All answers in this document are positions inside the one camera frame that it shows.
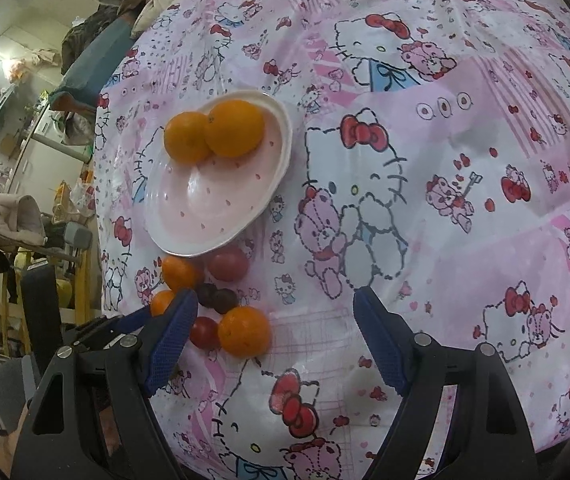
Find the smaller orange on plate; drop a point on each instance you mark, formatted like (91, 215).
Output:
(184, 138)

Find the dark purple grape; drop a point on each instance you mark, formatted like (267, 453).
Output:
(223, 300)
(205, 293)

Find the teal pillow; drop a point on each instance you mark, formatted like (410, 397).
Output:
(79, 90)

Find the large red tomato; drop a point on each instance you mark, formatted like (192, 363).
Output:
(228, 264)

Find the small red cherry tomato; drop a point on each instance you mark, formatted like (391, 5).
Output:
(204, 334)

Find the large orange on plate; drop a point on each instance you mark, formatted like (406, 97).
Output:
(234, 128)

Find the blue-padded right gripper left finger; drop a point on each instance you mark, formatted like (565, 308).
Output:
(90, 417)

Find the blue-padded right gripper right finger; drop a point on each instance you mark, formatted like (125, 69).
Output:
(488, 436)

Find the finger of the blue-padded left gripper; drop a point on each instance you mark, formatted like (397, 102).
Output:
(102, 330)

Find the Hello Kitty bed sheet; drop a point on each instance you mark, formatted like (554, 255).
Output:
(431, 163)

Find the orange mandarin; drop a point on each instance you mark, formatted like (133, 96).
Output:
(244, 332)
(161, 301)
(180, 273)

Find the pink heart-shaped plate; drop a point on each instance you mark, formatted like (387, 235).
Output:
(189, 211)

